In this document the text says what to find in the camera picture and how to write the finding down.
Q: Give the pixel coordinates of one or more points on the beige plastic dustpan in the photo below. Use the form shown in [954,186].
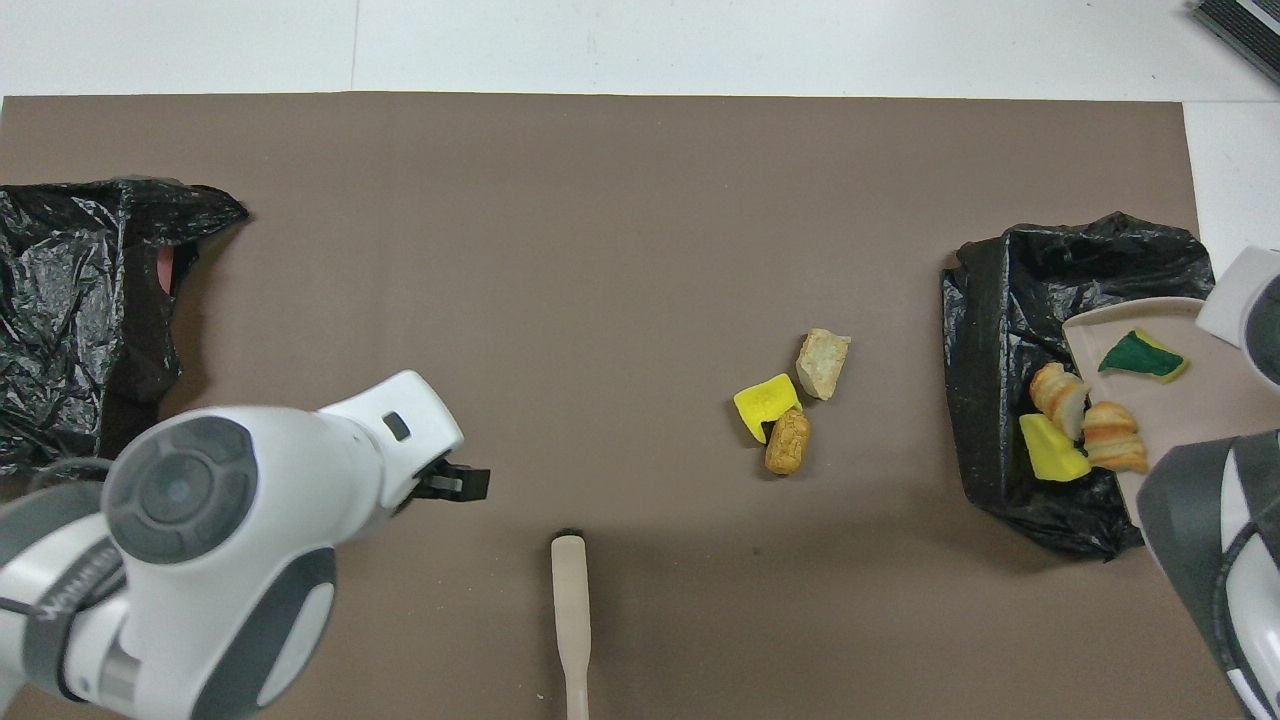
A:
[1190,400]

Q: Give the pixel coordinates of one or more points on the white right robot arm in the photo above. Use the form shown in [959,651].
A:
[1220,560]

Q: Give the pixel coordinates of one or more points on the black garbage bag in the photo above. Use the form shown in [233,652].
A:
[1000,330]
[70,300]

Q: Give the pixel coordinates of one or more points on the beige hand brush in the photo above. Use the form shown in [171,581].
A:
[570,600]

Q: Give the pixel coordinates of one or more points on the right black garbage bag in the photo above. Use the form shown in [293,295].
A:
[1000,330]

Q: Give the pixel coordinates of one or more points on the dark grey ribbed panel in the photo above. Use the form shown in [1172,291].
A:
[1250,30]

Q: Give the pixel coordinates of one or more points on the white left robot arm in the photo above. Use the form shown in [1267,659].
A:
[220,520]

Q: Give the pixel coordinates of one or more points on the golden croissant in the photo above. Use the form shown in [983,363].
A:
[1058,395]
[1115,437]

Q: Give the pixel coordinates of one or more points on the yellow sponge piece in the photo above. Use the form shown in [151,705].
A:
[765,400]
[1050,455]

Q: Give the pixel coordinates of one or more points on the brown bread roll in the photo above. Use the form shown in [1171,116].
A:
[788,443]

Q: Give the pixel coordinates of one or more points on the left black garbage bag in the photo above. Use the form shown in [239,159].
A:
[70,300]

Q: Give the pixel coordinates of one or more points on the brown table mat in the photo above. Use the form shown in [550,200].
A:
[600,250]

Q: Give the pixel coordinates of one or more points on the green and yellow sponge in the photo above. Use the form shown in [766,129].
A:
[1140,357]

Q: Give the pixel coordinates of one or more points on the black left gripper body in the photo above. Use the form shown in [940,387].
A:
[432,485]

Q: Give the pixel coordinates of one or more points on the pale bread chunk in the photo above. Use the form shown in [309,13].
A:
[823,362]

